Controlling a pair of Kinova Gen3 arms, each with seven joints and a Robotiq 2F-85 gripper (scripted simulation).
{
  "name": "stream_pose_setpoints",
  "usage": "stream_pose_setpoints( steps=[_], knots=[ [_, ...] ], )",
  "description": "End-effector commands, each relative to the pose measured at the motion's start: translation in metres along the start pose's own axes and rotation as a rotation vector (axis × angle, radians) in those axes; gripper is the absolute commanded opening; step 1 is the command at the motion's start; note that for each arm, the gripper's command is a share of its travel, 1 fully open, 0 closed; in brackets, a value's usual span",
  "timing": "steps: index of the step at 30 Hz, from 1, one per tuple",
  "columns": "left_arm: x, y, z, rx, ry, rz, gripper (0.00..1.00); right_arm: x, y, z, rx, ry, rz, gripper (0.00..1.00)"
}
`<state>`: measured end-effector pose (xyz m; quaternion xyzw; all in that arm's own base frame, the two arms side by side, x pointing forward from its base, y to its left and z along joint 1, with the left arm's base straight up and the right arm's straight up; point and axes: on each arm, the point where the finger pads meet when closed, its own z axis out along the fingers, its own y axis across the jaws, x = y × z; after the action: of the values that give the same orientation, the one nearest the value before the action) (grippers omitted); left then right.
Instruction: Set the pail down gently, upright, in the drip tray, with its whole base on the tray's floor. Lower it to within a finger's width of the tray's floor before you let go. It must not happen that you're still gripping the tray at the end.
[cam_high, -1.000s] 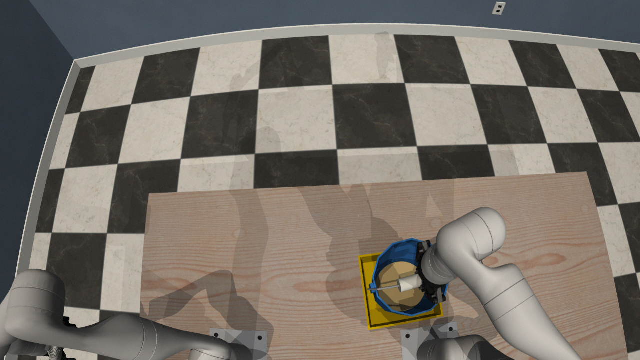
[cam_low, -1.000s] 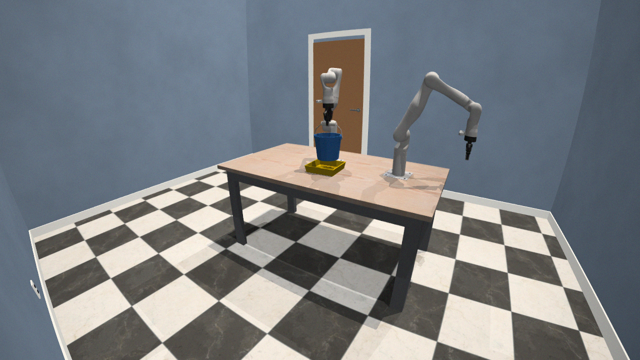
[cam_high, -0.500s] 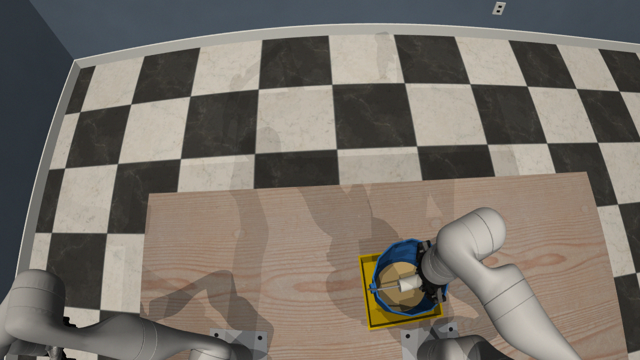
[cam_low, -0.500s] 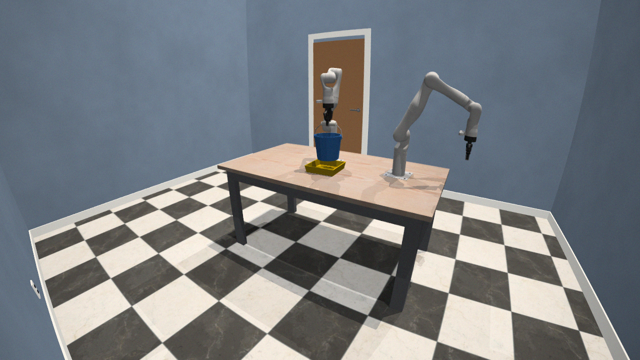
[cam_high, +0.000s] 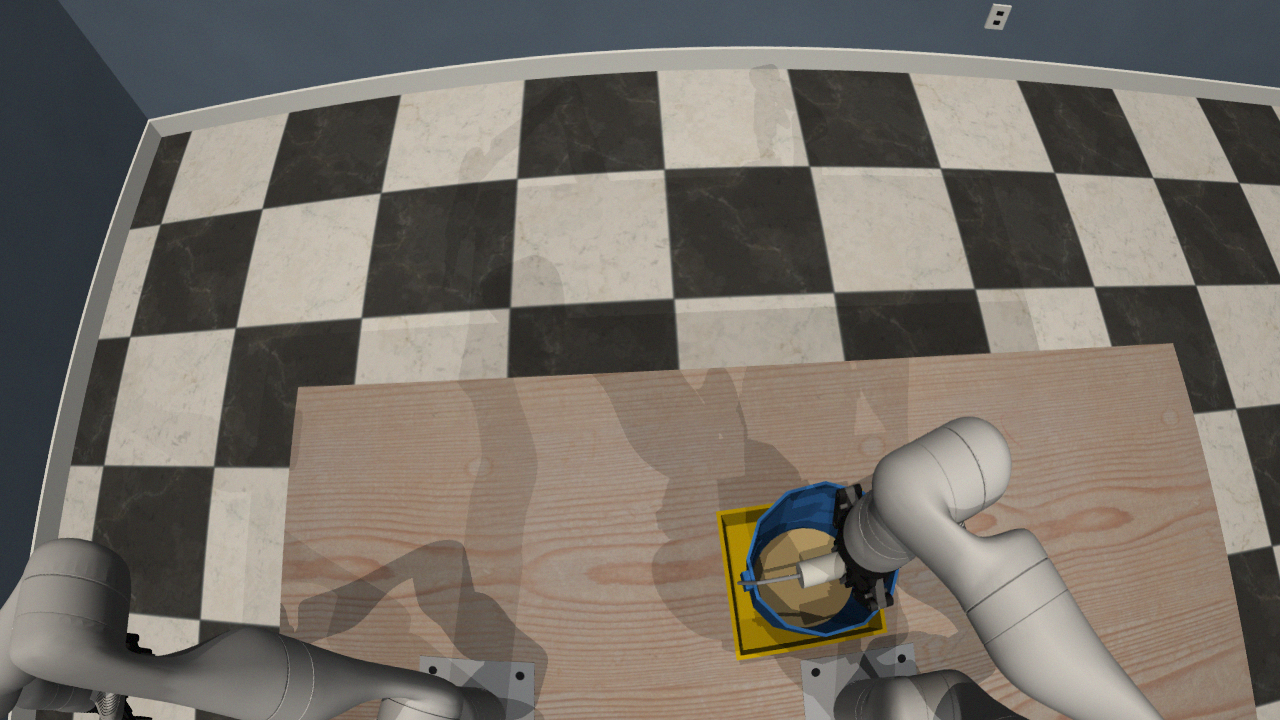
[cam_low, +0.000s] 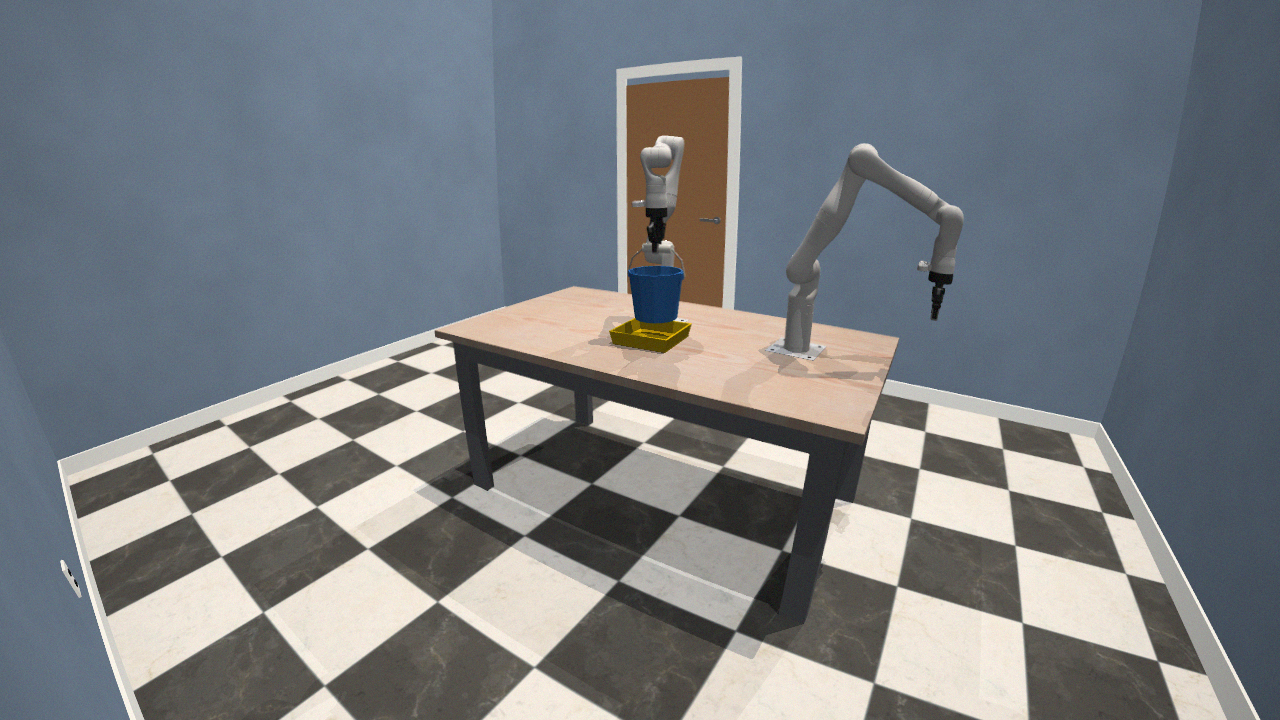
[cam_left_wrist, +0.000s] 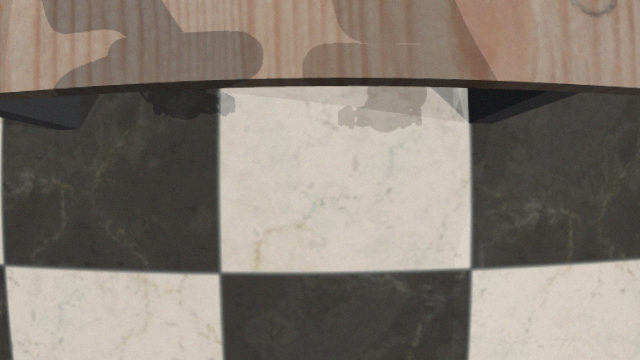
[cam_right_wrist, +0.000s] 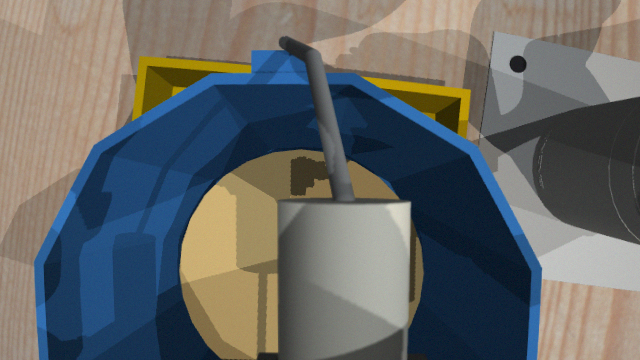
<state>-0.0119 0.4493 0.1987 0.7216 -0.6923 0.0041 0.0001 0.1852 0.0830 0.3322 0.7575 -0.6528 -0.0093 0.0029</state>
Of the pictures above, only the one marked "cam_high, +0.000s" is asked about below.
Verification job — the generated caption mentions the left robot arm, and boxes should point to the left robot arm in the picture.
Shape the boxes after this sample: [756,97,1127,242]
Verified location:
[0,538,506,720]

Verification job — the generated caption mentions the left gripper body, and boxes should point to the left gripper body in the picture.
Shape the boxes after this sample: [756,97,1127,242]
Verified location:
[84,696,128,714]

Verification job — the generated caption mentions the yellow square tray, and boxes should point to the yellow square tray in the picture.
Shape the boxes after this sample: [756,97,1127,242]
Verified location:
[716,503,887,660]

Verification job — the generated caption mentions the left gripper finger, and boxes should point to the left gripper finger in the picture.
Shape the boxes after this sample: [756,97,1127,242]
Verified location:
[125,633,156,656]
[122,701,152,720]

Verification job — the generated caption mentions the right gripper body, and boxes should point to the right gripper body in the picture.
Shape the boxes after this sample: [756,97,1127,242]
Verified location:
[837,505,899,587]

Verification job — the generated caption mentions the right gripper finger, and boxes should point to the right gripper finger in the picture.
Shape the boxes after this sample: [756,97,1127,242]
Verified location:
[838,566,893,612]
[831,484,861,552]

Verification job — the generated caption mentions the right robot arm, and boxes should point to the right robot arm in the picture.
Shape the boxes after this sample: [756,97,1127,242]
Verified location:
[835,416,1164,720]

